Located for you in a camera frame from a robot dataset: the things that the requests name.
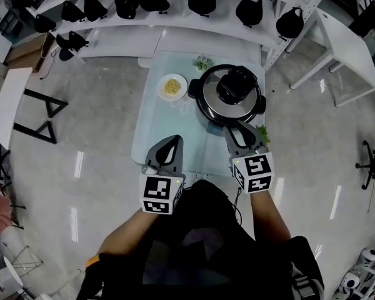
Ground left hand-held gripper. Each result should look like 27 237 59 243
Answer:
138 134 186 215

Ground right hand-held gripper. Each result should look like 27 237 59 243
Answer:
222 120 276 195

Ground black steel pressure cooker lid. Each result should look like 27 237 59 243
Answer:
196 64 259 125

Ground dark pressure cooker body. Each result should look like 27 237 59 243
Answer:
187 73 267 134

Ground person's left forearm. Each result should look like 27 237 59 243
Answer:
99 209 159 258

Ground person's right forearm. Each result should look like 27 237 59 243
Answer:
249 187 292 242

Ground green leafy sprig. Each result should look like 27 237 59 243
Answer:
256 124 272 146

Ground small light blue table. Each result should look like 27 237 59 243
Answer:
131 51 267 178

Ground white round plate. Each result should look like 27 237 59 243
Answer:
157 72 188 102

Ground yellow corn kernels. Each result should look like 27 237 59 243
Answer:
163 78 181 96

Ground person's black-clothed body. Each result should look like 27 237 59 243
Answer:
76 179 325 300

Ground small potted succulent plant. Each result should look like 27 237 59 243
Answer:
191 54 213 73

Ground white table with white legs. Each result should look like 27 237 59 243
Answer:
289 7 375 108

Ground black round stand base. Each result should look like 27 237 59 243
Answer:
58 47 74 62

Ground rows of black hanging bags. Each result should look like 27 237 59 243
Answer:
12 0 332 62

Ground white desk with black legs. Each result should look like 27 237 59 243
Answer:
0 67 69 151

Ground white round robot device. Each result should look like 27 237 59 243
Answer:
357 249 375 268
342 269 363 291

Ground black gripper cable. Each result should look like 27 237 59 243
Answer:
232 186 244 226

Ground grey shoulder strap buckle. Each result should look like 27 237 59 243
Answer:
292 269 325 300

